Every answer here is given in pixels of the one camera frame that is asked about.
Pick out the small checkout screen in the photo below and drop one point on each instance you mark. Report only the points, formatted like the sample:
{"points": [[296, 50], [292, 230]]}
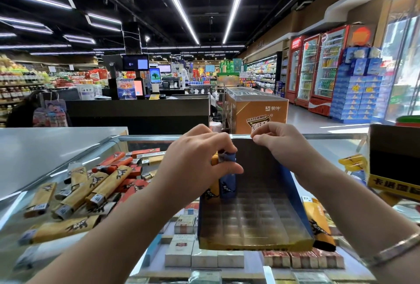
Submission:
{"points": [[155, 75]]}

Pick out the pile of yellow red lighters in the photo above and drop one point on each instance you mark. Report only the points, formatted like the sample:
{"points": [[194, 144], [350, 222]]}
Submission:
{"points": [[79, 195]]}

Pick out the brown cardboard carton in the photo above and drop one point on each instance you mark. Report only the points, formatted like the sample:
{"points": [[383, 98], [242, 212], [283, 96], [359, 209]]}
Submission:
{"points": [[259, 111]]}

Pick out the hanging plastic bags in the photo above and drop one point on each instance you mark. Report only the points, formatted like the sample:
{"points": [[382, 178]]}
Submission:
{"points": [[50, 111]]}

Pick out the red green container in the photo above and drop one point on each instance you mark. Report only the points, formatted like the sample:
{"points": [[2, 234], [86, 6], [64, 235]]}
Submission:
{"points": [[408, 121]]}

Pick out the grocery rack with bottles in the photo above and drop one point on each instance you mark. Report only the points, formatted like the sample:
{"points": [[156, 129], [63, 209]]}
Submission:
{"points": [[23, 88]]}

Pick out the person's right hand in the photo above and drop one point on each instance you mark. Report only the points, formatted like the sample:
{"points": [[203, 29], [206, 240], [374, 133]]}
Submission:
{"points": [[295, 152]]}

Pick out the person's left hand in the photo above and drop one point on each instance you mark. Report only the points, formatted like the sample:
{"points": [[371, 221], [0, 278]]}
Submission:
{"points": [[193, 165]]}

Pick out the row of cigarette packs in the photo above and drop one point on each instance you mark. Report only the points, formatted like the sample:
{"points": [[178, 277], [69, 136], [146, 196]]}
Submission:
{"points": [[203, 257]]}

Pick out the stack of blue cartons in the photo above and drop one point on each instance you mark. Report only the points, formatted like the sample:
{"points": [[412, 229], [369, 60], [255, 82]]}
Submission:
{"points": [[358, 88]]}

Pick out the blue yellow lighter display box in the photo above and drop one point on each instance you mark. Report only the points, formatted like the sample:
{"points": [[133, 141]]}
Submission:
{"points": [[256, 221]]}

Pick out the orange round sign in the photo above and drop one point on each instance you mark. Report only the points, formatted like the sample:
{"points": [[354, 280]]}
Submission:
{"points": [[360, 36]]}

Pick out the long ceiling light strip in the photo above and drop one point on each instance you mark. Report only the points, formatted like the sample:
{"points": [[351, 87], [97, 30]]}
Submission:
{"points": [[176, 4], [237, 4]]}

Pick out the open refrigerated chiller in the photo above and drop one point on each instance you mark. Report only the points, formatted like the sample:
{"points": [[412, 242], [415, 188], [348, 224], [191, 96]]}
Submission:
{"points": [[261, 73]]}

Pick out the person's right forearm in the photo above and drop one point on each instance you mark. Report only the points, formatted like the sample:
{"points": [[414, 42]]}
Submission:
{"points": [[361, 218]]}

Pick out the blue poster screen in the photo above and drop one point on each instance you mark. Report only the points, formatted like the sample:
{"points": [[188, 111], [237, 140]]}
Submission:
{"points": [[127, 88]]}

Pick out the black checkout monitor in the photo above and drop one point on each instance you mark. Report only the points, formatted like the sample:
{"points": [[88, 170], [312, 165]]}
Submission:
{"points": [[136, 62]]}

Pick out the pile of blue yellow lighters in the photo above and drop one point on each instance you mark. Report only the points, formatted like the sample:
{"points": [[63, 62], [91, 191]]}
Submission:
{"points": [[318, 218]]}

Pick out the blue patterned lighter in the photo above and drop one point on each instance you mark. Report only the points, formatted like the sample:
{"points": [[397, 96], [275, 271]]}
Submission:
{"points": [[228, 185]]}

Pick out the black checkout counter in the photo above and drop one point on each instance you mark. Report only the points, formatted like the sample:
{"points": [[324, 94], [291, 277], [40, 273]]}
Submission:
{"points": [[138, 115]]}

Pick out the glass display case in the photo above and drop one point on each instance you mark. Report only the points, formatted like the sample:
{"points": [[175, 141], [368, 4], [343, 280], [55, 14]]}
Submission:
{"points": [[348, 137]]}

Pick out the black yellow display box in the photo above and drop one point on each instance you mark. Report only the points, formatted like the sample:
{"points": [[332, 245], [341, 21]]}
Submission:
{"points": [[394, 152]]}

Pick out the red drink fridge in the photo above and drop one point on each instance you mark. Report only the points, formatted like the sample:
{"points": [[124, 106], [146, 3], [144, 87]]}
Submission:
{"points": [[293, 69], [328, 70], [307, 70]]}

